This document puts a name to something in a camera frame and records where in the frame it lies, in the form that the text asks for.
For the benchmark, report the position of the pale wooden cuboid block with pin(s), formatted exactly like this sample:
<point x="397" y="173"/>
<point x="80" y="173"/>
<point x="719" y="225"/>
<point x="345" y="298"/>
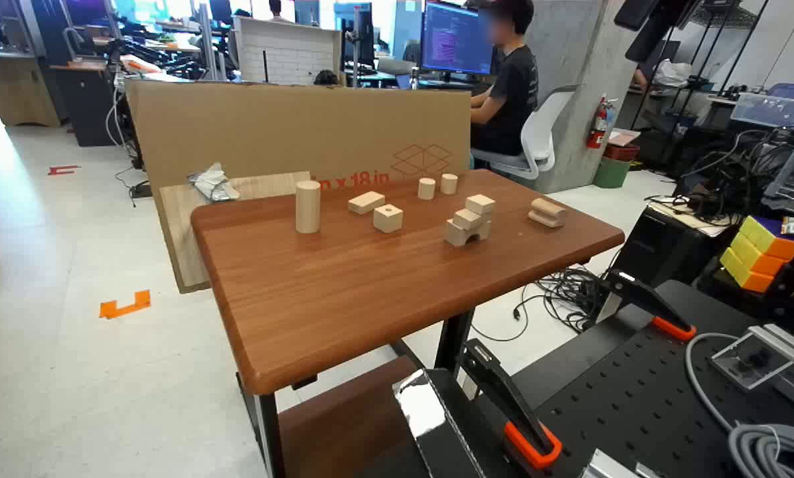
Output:
<point x="365" y="204"/>

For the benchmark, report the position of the wooden cube with hole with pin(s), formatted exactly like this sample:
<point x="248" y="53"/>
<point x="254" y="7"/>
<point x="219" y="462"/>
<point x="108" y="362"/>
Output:
<point x="389" y="218"/>

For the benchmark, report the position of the small wooden cylinder block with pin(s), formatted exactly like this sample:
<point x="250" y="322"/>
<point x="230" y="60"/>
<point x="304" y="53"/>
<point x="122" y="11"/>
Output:
<point x="425" y="188"/>
<point x="450" y="185"/>

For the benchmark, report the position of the tall wooden cylinder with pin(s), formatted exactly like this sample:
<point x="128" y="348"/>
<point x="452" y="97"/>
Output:
<point x="306" y="209"/>

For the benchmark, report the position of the black table leg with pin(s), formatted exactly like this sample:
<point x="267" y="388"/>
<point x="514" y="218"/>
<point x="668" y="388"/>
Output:
<point x="452" y="338"/>
<point x="268" y="435"/>

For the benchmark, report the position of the flat wooden block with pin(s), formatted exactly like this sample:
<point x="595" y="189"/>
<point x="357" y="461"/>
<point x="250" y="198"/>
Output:
<point x="542" y="221"/>
<point x="547" y="209"/>

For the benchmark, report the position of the large cardboard box red print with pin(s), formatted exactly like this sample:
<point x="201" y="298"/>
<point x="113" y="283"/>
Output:
<point x="280" y="129"/>

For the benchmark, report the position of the white office chair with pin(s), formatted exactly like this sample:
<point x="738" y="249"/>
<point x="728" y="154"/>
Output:
<point x="538" y="137"/>

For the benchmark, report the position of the seated person black shirt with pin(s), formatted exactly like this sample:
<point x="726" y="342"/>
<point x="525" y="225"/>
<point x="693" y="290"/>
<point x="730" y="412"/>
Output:
<point x="507" y="93"/>

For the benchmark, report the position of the crumpled clear plastic bag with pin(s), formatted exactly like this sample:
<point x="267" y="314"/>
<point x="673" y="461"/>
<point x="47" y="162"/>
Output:
<point x="213" y="182"/>

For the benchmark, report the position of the blue lit computer monitor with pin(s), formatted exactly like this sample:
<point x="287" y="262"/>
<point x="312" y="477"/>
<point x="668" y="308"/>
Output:
<point x="456" y="38"/>

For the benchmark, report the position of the green bucket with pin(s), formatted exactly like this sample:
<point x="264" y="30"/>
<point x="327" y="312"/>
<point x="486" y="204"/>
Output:
<point x="610" y="170"/>

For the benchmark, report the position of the red fire extinguisher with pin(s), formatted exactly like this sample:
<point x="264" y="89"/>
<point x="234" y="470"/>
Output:
<point x="599" y="124"/>

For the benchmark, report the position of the yellow orange block stack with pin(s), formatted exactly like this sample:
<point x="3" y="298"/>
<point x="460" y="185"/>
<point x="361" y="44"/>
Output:
<point x="758" y="255"/>

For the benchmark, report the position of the silver metal box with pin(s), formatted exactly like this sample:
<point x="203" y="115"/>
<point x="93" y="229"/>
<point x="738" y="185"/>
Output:
<point x="749" y="360"/>

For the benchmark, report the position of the light wooden cabinet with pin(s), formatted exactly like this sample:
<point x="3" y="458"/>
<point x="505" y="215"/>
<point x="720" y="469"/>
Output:
<point x="13" y="89"/>

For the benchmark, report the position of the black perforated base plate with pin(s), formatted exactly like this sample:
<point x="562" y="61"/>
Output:
<point x="643" y="400"/>

